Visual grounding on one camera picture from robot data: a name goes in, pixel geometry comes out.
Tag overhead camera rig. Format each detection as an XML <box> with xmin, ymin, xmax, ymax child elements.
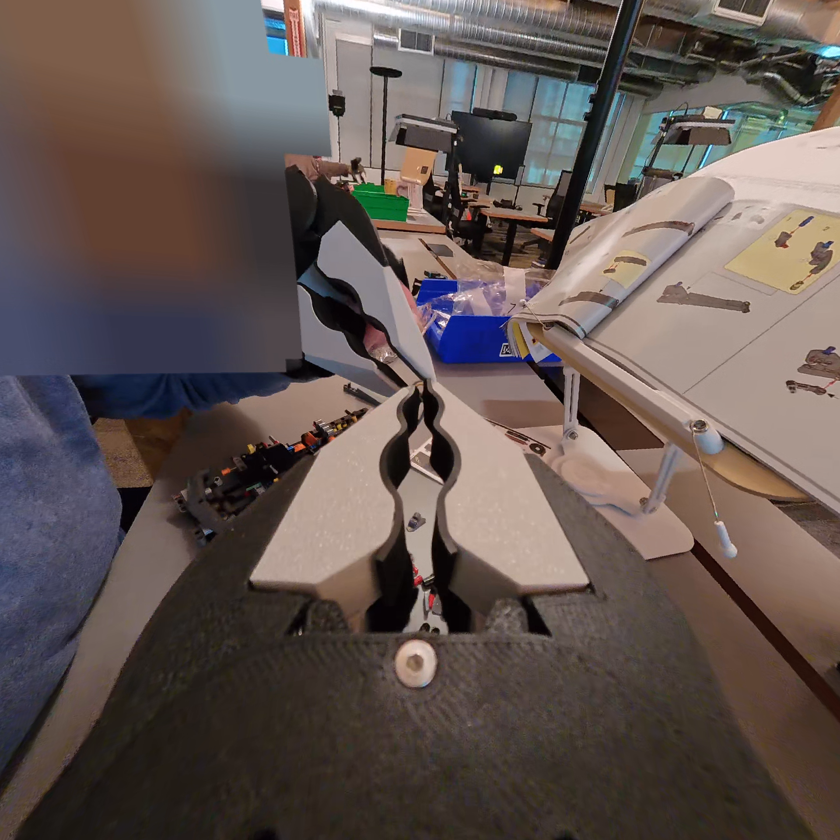
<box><xmin>390</xmin><ymin>113</ymin><xmax>462</xmax><ymax>151</ymax></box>
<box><xmin>661</xmin><ymin>110</ymin><xmax>737</xmax><ymax>151</ymax></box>

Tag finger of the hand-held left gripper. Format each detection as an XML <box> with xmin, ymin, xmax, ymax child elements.
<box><xmin>316</xmin><ymin>220</ymin><xmax>438</xmax><ymax>384</ymax></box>
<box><xmin>297</xmin><ymin>281</ymin><xmax>406</xmax><ymax>406</ymax></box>

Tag lego instruction booklet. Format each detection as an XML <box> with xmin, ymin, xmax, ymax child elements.
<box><xmin>508</xmin><ymin>125</ymin><xmax>840</xmax><ymax>519</ymax></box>

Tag pile of lego pieces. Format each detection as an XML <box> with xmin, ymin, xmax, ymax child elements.
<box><xmin>403</xmin><ymin>512</ymin><xmax>454</xmax><ymax>634</ymax></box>

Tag person's left forearm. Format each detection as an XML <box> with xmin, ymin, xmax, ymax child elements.
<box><xmin>71</xmin><ymin>371</ymin><xmax>304</xmax><ymax>422</ymax></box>

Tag black wall monitor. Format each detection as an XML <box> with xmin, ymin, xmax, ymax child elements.
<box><xmin>451</xmin><ymin>109</ymin><xmax>533</xmax><ymax>186</ymax></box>

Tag green plastic bin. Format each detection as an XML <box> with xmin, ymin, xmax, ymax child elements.
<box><xmin>351</xmin><ymin>183</ymin><xmax>412</xmax><ymax>221</ymax></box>

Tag white sticker sheet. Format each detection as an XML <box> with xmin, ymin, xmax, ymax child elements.
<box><xmin>409</xmin><ymin>436</ymin><xmax>455</xmax><ymax>488</ymax></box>

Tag wooden desk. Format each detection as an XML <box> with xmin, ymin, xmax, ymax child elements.
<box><xmin>469</xmin><ymin>202</ymin><xmax>551</xmax><ymax>258</ymax></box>

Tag silver ventilation duct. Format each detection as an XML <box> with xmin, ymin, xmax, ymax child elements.
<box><xmin>314</xmin><ymin>0</ymin><xmax>840</xmax><ymax>70</ymax></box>

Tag clear plastic bags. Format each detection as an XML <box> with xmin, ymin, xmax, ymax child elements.
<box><xmin>427</xmin><ymin>261</ymin><xmax>573</xmax><ymax>324</ymax></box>

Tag black floor lamp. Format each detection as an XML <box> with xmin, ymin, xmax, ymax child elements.
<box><xmin>369</xmin><ymin>66</ymin><xmax>403</xmax><ymax>189</ymax></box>

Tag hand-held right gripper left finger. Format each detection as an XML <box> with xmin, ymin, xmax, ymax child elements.
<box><xmin>249</xmin><ymin>385</ymin><xmax>426</xmax><ymax>634</ymax></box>

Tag person's blue sweater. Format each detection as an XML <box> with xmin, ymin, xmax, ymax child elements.
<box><xmin>0</xmin><ymin>374</ymin><xmax>127</xmax><ymax>774</ymax></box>

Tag black office chair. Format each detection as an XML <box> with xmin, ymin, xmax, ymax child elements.
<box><xmin>533</xmin><ymin>169</ymin><xmax>573</xmax><ymax>229</ymax></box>
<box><xmin>445</xmin><ymin>172</ymin><xmax>492</xmax><ymax>258</ymax></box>

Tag black metal pole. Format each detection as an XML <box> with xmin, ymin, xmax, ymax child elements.
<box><xmin>548</xmin><ymin>0</ymin><xmax>645</xmax><ymax>271</ymax></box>

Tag blue plastic bin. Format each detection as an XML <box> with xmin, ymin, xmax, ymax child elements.
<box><xmin>416</xmin><ymin>279</ymin><xmax>567</xmax><ymax>364</ymax></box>

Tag partly built black lego model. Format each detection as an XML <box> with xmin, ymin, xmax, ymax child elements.
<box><xmin>173</xmin><ymin>407</ymin><xmax>370</xmax><ymax>547</ymax></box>

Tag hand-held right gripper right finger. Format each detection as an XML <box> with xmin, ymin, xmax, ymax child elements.
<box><xmin>424</xmin><ymin>379</ymin><xmax>592</xmax><ymax>632</ymax></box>

